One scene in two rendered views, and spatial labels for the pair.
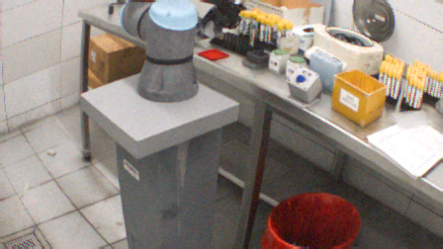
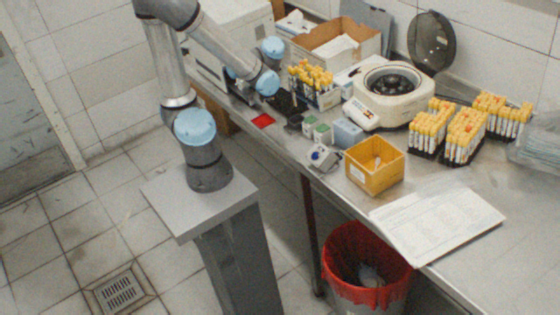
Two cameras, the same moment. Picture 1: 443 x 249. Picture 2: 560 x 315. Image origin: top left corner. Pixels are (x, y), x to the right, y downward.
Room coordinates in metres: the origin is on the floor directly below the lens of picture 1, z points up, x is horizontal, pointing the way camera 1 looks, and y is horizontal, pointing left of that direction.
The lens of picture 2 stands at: (0.03, -0.44, 1.96)
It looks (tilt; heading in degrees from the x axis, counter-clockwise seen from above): 41 degrees down; 17
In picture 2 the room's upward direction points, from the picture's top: 10 degrees counter-clockwise
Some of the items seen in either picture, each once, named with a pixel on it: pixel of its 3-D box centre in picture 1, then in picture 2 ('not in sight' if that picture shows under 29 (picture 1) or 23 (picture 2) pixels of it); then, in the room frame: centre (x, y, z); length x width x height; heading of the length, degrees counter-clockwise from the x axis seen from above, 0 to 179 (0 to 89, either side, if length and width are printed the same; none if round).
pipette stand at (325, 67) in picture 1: (325, 73); (347, 137); (1.31, -0.29, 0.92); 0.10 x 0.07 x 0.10; 48
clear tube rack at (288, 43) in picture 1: (267, 36); (312, 89); (1.62, -0.13, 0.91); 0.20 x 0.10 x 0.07; 46
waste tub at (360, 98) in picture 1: (360, 97); (374, 164); (1.18, -0.38, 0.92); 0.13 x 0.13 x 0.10; 43
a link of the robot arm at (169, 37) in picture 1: (170, 26); (197, 135); (1.12, 0.14, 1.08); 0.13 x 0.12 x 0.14; 40
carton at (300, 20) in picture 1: (281, 14); (335, 52); (1.83, -0.19, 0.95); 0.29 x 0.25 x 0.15; 136
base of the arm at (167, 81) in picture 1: (167, 69); (206, 164); (1.11, 0.14, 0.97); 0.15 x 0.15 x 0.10
